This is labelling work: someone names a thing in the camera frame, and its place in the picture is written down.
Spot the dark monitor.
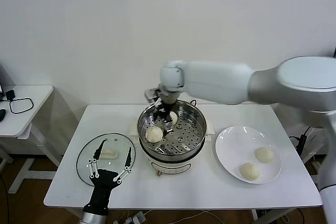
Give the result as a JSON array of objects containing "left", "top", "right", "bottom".
[{"left": 0, "top": 63, "right": 14, "bottom": 99}]

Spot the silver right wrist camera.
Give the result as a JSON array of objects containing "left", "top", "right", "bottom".
[{"left": 144, "top": 87, "right": 161, "bottom": 103}]

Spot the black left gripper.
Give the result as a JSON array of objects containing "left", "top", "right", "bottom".
[{"left": 83, "top": 139, "right": 133, "bottom": 212}]

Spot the white side table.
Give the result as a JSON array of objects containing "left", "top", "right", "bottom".
[{"left": 0, "top": 85, "right": 62, "bottom": 195}]

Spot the white electric cooker base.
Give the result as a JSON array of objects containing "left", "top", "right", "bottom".
[{"left": 129, "top": 119, "right": 215, "bottom": 177}]

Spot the stainless steel steamer basket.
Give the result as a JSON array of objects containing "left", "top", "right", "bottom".
[{"left": 136, "top": 99, "right": 207, "bottom": 158}]

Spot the white round plate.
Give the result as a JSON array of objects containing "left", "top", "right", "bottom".
[{"left": 214, "top": 126, "right": 282, "bottom": 184}]

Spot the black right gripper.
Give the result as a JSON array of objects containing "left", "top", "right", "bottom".
[{"left": 153, "top": 97, "right": 175, "bottom": 138}]

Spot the black power brick with cable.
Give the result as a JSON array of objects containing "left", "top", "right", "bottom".
[{"left": 288, "top": 126, "right": 312, "bottom": 156}]

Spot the white power strip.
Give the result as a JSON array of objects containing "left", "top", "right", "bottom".
[{"left": 125, "top": 211, "right": 148, "bottom": 224}]

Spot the black looped cable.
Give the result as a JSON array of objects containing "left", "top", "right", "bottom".
[{"left": 9, "top": 98, "right": 34, "bottom": 115}]

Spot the glass lid with white handle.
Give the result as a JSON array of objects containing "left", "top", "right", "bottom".
[{"left": 76, "top": 133, "right": 137, "bottom": 186}]

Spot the thin white floor cable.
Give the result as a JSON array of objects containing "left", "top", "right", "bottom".
[{"left": 146, "top": 209, "right": 229, "bottom": 224}]

